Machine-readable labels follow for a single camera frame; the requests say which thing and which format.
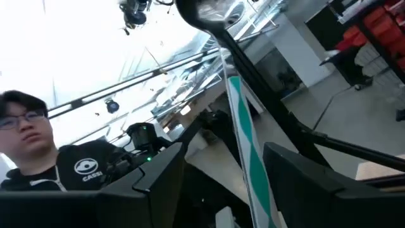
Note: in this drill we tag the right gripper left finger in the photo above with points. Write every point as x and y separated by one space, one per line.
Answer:
158 187

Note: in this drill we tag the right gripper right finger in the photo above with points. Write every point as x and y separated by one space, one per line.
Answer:
316 199

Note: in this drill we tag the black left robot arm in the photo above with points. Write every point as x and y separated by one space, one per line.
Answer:
144 136

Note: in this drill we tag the person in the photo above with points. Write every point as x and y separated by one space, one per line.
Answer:
31 142

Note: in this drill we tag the black side table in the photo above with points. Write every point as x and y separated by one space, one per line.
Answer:
348 63

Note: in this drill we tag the black cabinet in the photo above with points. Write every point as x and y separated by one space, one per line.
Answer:
322 28

